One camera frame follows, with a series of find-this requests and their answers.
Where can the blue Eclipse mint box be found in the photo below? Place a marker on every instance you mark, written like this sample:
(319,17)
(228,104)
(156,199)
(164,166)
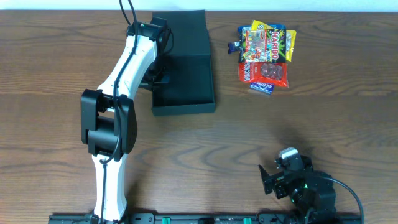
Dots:
(262,87)

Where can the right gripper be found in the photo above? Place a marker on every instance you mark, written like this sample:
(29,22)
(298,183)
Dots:
(277,182)

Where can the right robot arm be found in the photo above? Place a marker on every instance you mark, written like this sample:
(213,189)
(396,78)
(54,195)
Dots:
(309,190)

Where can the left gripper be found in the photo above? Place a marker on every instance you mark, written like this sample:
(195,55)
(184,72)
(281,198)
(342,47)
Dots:
(160,78)

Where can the dark green gift box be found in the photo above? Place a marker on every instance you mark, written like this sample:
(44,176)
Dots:
(188,88)

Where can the dark blue candy bar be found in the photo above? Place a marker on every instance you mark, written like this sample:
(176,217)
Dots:
(234,47)

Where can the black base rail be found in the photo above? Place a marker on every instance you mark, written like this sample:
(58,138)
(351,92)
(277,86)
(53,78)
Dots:
(149,218)

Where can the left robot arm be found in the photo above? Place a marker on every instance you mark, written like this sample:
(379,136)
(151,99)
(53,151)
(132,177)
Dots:
(108,116)

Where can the blue Oreo snack pack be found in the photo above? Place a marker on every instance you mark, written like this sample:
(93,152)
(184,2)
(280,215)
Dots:
(242,29)

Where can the red Hacks candy bag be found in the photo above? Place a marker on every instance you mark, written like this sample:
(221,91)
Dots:
(271,73)

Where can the black Haribo candy bag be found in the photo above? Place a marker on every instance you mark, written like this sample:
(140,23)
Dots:
(252,46)

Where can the yellow candy bag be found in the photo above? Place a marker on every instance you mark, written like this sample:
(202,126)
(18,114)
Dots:
(279,42)

